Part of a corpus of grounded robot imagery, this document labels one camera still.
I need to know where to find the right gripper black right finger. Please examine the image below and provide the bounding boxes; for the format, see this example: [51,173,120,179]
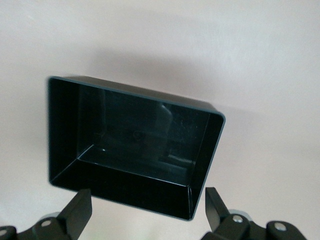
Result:
[201,186,308,240]

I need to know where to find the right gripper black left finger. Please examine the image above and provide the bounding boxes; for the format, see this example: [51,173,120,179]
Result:
[0,188,93,240]

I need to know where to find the black rectangular plastic box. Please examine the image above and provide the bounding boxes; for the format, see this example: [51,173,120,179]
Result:
[46,75,227,221]

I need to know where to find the brown table mat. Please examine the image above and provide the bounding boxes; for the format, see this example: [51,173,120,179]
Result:
[0,0,320,240]

